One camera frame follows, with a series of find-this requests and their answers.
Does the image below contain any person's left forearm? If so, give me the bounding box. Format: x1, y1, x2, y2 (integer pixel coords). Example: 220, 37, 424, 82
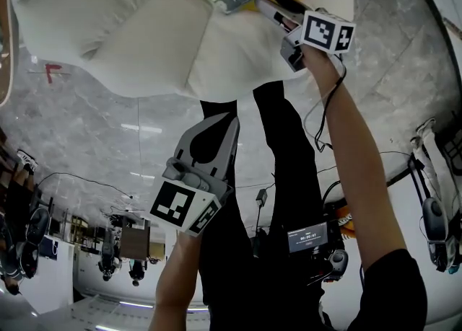
147, 230, 205, 331

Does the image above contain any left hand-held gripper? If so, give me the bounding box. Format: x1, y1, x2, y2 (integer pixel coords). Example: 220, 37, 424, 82
149, 112, 242, 239

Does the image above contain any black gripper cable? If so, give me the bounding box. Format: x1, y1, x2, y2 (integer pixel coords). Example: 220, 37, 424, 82
314, 64, 348, 154

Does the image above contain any brown cardboard box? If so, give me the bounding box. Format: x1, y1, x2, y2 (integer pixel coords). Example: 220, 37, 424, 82
120, 219, 152, 261

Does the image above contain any person's body in black clothing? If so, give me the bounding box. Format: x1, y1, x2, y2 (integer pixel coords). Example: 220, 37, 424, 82
196, 79, 429, 331

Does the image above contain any person's right forearm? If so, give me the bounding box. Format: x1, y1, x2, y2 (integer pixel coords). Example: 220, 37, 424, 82
313, 69, 396, 276

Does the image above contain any black recorder with screen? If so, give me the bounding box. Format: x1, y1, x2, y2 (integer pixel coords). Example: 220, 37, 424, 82
287, 221, 330, 255

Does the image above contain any white cushioned chair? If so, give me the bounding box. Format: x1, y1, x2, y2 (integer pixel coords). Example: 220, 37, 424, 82
9, 0, 358, 100

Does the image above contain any person's right hand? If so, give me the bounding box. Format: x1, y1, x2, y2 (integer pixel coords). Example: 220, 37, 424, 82
302, 47, 344, 84

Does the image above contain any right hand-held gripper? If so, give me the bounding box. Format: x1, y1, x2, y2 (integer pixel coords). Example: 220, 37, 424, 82
254, 0, 357, 73

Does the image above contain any black office chair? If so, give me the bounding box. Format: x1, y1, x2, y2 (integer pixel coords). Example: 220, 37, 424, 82
19, 205, 51, 251

